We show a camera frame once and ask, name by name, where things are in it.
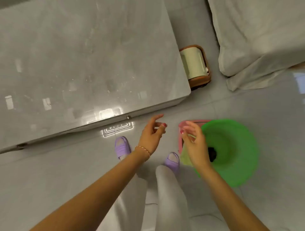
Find person's left hand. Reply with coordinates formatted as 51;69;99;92
138;114;168;156

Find person's right hand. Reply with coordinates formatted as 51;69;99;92
180;121;211;171

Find person's right forearm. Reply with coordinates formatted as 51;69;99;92
193;164;271;231

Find person's left forearm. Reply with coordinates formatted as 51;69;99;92
30;148;151;231

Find pink plastic basket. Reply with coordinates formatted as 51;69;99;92
178;120;213;155

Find purple right slipper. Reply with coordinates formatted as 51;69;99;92
165;152;180;176

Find purple slipper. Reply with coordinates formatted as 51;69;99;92
165;152;180;176
115;136;132;161

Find purple left slipper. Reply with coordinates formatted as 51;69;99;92
115;136;132;161

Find green plastic bucket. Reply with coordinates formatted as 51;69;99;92
180;119;260;188

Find light grey trousers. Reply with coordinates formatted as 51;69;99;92
95;165;191;231

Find white bed sheet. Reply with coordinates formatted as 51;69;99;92
207;0;305;92

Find beaded wrist bracelet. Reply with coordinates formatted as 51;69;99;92
135;146;151;161

